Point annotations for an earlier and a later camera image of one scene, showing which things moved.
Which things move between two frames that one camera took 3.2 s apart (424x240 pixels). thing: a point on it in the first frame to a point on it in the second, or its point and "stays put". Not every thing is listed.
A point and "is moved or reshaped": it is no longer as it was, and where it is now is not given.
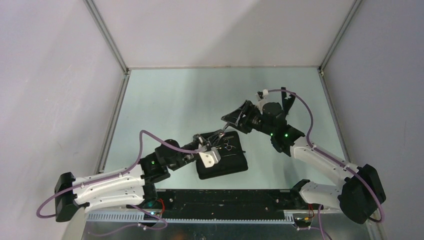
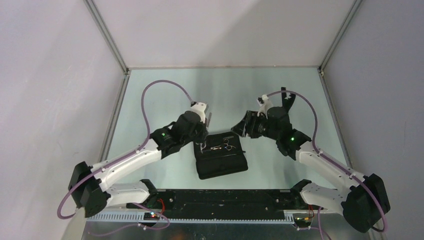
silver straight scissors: [228, 147] stays put
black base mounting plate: [259, 204] stays put
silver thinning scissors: [225, 141] is moved or reshaped
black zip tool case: [233, 159] stays put
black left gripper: [201, 141] to [203, 133]
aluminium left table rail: [100, 165] stays put
